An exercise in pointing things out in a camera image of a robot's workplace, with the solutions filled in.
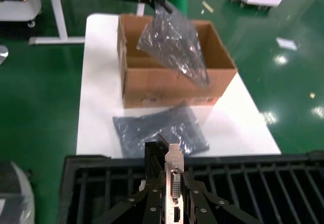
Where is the white paper sheet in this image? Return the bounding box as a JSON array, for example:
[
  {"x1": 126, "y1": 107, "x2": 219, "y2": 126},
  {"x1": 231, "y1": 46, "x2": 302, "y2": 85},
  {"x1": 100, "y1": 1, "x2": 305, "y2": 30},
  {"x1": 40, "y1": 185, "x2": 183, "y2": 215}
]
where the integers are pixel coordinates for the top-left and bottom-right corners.
[{"x1": 275, "y1": 37, "x2": 299, "y2": 51}]

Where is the grey antistatic bag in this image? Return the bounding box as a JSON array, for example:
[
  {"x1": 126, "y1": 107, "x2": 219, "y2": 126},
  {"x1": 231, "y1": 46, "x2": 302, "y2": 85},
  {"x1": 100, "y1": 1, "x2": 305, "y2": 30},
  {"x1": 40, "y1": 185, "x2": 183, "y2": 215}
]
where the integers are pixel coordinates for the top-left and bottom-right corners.
[
  {"x1": 112, "y1": 104, "x2": 211, "y2": 158},
  {"x1": 136, "y1": 3, "x2": 211, "y2": 90}
]

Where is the graphics card with metal bracket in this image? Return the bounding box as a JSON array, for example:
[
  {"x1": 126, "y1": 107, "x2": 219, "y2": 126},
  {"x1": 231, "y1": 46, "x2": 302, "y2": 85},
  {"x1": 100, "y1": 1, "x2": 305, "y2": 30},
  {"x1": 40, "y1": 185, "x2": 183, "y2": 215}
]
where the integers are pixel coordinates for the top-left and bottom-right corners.
[{"x1": 143, "y1": 132, "x2": 189, "y2": 224}]

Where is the black slotted container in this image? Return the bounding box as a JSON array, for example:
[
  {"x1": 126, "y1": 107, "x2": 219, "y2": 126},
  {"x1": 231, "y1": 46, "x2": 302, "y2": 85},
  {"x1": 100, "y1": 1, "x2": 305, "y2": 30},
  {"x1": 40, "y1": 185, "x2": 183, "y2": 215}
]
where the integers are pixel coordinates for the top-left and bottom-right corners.
[{"x1": 59, "y1": 150, "x2": 324, "y2": 224}]

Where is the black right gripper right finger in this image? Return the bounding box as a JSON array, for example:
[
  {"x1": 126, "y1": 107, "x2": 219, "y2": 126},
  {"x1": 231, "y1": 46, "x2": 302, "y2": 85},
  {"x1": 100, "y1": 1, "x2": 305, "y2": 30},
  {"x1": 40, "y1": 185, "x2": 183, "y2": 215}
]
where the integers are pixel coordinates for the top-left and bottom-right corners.
[{"x1": 183, "y1": 172, "x2": 264, "y2": 224}]

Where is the grey round mobile base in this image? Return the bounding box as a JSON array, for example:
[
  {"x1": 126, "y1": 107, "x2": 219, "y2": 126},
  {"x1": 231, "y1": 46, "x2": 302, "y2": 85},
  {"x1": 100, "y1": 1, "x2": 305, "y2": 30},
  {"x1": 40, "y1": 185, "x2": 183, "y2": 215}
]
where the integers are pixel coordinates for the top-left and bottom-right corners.
[{"x1": 0, "y1": 0, "x2": 43, "y2": 28}]

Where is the grey robot torso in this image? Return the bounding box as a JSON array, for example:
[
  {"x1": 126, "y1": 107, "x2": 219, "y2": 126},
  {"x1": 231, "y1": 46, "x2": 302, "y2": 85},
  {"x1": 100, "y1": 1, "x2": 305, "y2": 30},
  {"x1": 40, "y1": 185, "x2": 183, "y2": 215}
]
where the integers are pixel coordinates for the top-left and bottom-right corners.
[{"x1": 0, "y1": 160, "x2": 35, "y2": 224}]

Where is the white frame desk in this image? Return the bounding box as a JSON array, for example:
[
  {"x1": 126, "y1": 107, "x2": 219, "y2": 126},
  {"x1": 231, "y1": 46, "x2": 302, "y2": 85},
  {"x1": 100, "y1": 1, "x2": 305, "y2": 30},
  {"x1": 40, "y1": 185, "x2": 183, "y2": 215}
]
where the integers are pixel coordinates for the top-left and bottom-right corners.
[{"x1": 28, "y1": 0, "x2": 86, "y2": 46}]

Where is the brown cardboard box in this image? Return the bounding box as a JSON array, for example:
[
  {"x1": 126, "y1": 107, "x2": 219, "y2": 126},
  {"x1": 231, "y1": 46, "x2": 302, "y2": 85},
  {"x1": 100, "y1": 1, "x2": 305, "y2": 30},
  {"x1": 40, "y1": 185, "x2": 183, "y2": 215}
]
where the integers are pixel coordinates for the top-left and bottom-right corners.
[{"x1": 116, "y1": 13, "x2": 238, "y2": 109}]

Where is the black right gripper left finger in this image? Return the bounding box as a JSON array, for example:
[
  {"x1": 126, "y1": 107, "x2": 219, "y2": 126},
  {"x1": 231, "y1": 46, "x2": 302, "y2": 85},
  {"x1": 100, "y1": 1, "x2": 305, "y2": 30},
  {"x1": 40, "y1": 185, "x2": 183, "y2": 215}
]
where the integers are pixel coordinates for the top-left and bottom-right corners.
[{"x1": 93, "y1": 172, "x2": 167, "y2": 224}]

